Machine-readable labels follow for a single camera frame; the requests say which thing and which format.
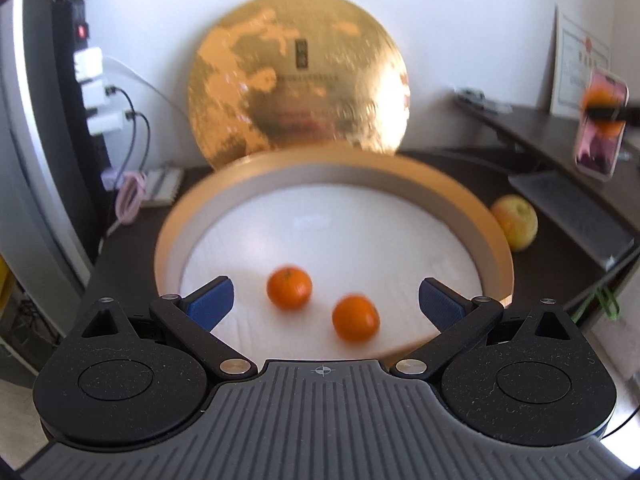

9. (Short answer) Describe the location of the black power strip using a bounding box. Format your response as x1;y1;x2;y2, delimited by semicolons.
64;0;111;201

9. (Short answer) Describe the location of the tangerine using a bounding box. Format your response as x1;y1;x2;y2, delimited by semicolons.
581;84;626;137
332;295;381;343
267;266;313;310

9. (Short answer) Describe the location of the framed certificate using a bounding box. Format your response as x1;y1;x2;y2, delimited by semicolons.
550;5;614;121

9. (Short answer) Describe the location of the pink smartphone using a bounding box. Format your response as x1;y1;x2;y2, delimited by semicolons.
573;70;630;179

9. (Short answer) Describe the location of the round gold box lid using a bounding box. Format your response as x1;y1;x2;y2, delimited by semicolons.
187;0;412;171

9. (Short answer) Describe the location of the yellow-red apple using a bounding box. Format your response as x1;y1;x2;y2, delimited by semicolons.
490;195;539;252

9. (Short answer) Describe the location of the round gold gift box base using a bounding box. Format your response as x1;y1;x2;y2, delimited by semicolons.
154;147;513;362

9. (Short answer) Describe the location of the silver computer tower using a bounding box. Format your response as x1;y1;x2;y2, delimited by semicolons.
0;0;96;311

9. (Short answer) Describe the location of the large white charger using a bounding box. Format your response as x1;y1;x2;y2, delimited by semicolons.
74;47;105;80

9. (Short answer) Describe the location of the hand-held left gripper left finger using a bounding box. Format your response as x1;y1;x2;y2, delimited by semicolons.
80;276;258;381

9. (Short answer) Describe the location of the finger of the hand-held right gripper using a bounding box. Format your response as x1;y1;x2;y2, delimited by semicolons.
586;104;640;126

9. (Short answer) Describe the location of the black charger cable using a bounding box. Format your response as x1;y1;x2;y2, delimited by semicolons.
124;111;152;173
114;87;137;173

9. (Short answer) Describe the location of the white ribbed block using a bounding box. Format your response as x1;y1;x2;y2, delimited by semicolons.
144;166;184;207

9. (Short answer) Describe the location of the flat white charger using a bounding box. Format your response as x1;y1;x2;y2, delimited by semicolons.
87;112;127;135

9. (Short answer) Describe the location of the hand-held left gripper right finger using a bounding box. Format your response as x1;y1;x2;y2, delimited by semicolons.
390;277;582;380

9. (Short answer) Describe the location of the dark wooden desk shelf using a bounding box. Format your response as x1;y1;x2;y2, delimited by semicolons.
454;94;640;233

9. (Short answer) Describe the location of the white charger cable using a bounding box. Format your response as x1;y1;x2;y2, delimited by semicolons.
102;55;201;126

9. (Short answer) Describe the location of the pink coiled cable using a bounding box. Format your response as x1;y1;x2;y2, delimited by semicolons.
101;170;149;233

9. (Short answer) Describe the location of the green clip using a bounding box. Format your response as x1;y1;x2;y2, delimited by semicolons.
571;284;622;322

